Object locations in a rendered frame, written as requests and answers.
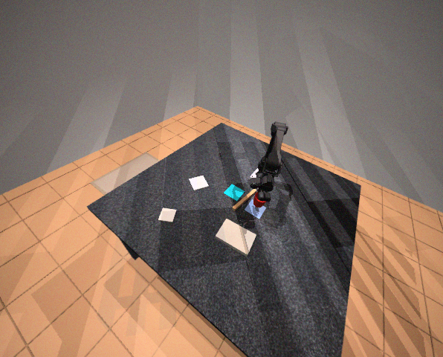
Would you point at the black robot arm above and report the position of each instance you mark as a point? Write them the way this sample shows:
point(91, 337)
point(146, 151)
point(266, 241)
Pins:
point(272, 159)

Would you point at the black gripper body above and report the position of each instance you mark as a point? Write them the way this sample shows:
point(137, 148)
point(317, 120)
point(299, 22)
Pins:
point(262, 195)

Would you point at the tan wooden bar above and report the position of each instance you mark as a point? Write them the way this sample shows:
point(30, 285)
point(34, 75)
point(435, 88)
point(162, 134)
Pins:
point(243, 200)

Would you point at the beige rectangular block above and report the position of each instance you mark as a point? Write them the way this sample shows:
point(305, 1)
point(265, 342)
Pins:
point(236, 237)

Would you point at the dark red cup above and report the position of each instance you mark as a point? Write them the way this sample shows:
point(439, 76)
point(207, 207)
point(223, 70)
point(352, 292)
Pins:
point(256, 202)

